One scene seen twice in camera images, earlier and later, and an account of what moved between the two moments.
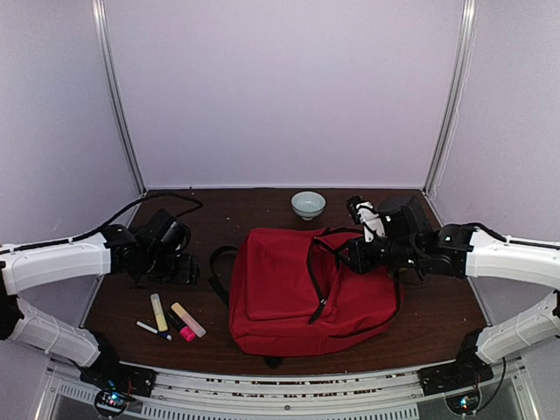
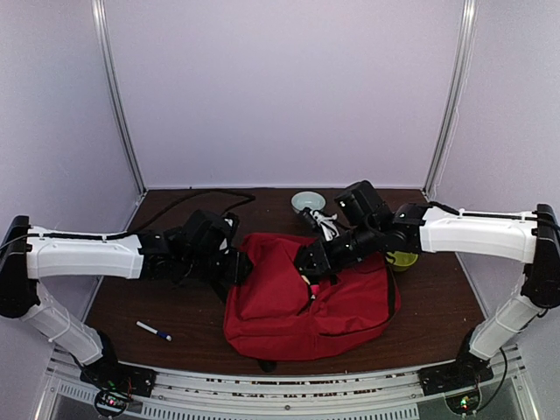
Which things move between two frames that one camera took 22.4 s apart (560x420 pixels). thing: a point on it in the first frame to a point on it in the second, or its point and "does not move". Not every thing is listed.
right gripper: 359,262 to 318,250
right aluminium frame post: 461,69 does not move
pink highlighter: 186,333 to 314,290
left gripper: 188,271 to 235,272
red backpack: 294,294 does not move
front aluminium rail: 204,393 does not move
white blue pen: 161,334 does not move
